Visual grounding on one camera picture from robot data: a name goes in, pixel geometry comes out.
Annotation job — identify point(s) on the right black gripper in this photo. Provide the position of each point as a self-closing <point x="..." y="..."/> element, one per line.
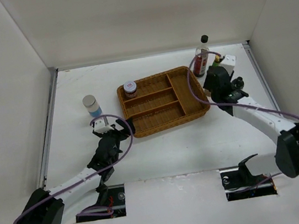
<point x="206" y="85"/>

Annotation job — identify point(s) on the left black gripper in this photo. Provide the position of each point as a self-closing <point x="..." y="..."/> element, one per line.
<point x="122" y="124"/>

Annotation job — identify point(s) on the sauce jar white lid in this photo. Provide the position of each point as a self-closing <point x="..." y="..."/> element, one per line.
<point x="130" y="89"/>

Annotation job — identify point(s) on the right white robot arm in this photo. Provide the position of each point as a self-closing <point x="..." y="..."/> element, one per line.
<point x="283" y="132"/>

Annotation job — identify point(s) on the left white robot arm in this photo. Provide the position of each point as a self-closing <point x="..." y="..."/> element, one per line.
<point x="49" y="206"/>

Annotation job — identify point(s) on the black lid pepper shaker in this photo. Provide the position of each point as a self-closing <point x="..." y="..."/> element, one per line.
<point x="237" y="83"/>

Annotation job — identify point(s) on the red sauce bottle green label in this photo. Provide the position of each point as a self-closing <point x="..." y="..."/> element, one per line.
<point x="217" y="61"/>

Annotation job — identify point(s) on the tall dark vinegar bottle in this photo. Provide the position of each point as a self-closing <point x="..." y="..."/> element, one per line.
<point x="201" y="60"/>

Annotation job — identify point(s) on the sago jar blue label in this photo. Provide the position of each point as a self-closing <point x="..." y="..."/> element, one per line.
<point x="93" y="107"/>

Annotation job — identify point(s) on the brown wicker divided basket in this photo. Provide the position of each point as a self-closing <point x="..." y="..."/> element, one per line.
<point x="163" y="101"/>

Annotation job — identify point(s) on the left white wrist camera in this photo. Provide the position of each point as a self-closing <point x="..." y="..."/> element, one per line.
<point x="101" y="126"/>

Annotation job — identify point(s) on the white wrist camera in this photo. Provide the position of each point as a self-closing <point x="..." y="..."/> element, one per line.
<point x="228" y="62"/>
<point x="101" y="126"/>

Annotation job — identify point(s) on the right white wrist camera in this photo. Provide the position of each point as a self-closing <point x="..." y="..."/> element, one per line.
<point x="228" y="62"/>

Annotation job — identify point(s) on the right metal table rail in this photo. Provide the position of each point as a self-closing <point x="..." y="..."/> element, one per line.
<point x="261" y="77"/>

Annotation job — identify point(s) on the metal table rail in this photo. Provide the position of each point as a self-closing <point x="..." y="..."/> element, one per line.
<point x="261" y="77"/>
<point x="43" y="166"/>

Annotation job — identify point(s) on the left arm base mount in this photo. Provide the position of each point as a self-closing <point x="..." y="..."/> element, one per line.
<point x="110" y="204"/>

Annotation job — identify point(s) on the left metal table rail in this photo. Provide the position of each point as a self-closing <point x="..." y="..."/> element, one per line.
<point x="43" y="166"/>

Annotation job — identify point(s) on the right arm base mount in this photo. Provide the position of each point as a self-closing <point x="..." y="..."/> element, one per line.
<point x="240" y="184"/>

